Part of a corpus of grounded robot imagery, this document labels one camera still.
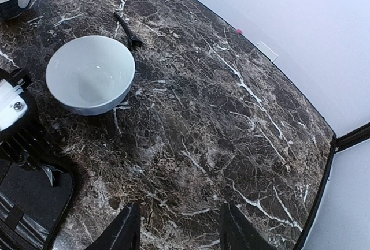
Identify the clear tape on wall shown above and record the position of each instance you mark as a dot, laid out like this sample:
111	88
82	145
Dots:
267	51

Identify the plain white bowl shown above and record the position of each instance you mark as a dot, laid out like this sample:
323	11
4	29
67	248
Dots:
90	75

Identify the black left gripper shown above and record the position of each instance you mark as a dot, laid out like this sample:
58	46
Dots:
23	137

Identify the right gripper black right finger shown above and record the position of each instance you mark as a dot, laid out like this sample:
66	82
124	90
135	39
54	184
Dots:
236	232

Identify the black zippered tool case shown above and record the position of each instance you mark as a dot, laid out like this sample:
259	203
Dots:
31	209

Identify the black right corner post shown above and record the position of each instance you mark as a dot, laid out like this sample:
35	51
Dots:
353	138

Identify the black hair clip far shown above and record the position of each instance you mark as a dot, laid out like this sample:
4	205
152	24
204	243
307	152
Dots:
132	40

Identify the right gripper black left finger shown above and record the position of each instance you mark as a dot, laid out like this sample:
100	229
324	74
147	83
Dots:
123	232

